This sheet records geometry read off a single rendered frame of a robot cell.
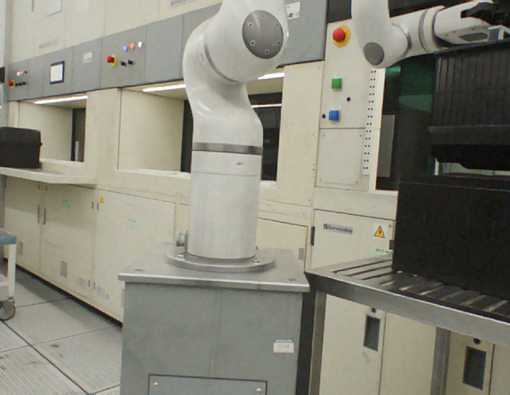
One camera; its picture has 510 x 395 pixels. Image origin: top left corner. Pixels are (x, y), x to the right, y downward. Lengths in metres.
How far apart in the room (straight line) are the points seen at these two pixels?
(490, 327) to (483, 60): 0.41
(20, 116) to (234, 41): 3.34
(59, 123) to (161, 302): 3.44
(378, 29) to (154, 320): 0.66
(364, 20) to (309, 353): 0.62
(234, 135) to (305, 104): 0.86
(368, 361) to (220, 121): 0.98
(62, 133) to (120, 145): 1.54
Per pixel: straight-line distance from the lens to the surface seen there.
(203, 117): 0.77
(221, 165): 0.74
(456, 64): 0.86
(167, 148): 2.74
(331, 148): 1.51
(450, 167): 2.24
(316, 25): 1.62
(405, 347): 1.43
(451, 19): 0.96
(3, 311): 2.89
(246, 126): 0.75
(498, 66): 0.82
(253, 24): 0.72
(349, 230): 1.46
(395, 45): 0.97
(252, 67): 0.73
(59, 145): 4.07
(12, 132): 3.37
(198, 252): 0.77
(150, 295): 0.71
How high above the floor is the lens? 0.93
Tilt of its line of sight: 3 degrees down
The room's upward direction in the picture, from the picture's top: 4 degrees clockwise
